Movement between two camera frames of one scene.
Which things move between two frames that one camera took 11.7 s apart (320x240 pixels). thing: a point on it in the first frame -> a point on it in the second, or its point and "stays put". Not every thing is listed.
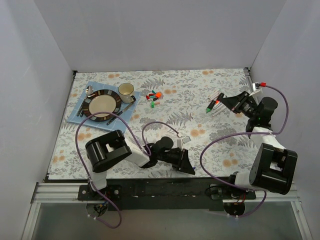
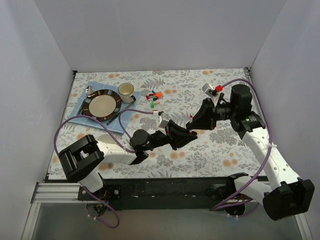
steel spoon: [89, 91] stays put
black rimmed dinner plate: [104, 100] stays put
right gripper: [238, 105] -> [213, 114]
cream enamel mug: [125, 90] stays put
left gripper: [182, 159] -> [169, 133]
